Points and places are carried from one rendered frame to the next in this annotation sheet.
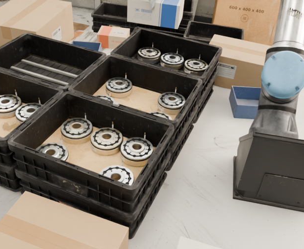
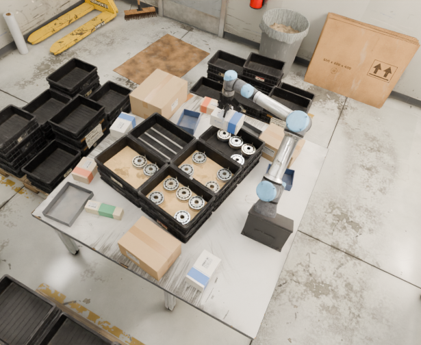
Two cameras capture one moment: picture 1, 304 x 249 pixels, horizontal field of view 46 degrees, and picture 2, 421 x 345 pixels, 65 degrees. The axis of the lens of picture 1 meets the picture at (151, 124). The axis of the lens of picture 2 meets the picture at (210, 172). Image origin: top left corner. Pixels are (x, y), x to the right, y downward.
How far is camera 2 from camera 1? 1.13 m
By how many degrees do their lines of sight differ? 17
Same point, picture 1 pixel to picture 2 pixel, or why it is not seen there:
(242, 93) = not seen: hidden behind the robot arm
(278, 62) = (263, 186)
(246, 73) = not seen: hidden behind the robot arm
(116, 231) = (176, 243)
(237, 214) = (239, 242)
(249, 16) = (338, 70)
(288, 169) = (264, 230)
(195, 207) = (220, 234)
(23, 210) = (140, 224)
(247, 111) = not seen: hidden behind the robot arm
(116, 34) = (211, 107)
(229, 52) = (273, 141)
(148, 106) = (211, 174)
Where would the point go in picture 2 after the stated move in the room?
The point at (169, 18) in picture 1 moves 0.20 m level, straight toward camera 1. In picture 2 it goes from (231, 129) to (222, 150)
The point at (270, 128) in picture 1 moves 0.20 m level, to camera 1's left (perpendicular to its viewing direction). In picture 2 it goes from (260, 209) to (228, 200)
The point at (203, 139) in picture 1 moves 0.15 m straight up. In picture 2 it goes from (239, 195) to (243, 183)
